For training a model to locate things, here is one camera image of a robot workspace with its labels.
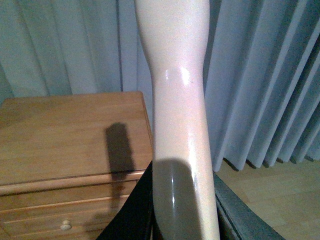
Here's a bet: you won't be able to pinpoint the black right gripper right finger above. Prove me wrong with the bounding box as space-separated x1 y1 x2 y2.
213 174 284 240

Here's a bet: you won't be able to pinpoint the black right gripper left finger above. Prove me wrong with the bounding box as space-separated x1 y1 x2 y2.
97 162 154 240

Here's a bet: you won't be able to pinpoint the beige hand brush black bristles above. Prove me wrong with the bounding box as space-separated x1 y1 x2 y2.
134 0 220 240

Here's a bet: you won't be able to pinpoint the upper wooden drawer knob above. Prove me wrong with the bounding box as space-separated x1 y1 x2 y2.
60 220 72 231

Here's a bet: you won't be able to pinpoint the wooden nightstand cabinet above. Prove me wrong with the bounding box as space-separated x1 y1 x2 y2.
0 91 153 240

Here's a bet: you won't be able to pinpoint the grey-blue curtain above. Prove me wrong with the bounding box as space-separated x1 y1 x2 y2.
0 0 320 171

